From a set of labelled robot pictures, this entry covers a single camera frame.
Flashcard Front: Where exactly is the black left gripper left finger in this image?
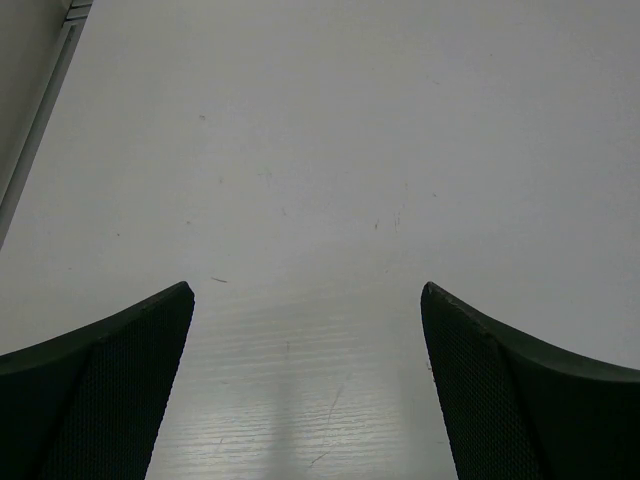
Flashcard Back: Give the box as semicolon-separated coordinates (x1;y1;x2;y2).
1;282;195;479

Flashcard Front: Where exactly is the aluminium table edge rail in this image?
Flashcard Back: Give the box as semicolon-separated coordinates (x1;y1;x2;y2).
1;0;93;238

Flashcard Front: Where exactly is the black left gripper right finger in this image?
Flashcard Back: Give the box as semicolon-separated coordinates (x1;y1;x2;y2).
421;282;639;479

